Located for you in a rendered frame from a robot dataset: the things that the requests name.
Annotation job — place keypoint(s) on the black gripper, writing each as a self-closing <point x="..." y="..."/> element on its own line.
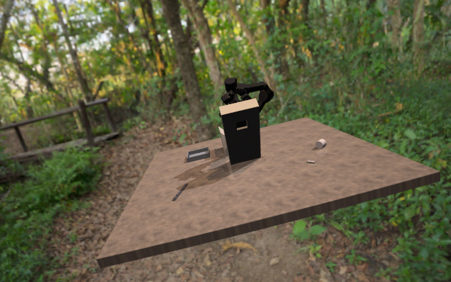
<point x="244" y="97"/>

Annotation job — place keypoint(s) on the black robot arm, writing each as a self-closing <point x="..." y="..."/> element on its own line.
<point x="232" y="88"/>

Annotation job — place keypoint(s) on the tan service panel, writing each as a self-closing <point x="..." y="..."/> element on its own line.
<point x="241" y="126"/>

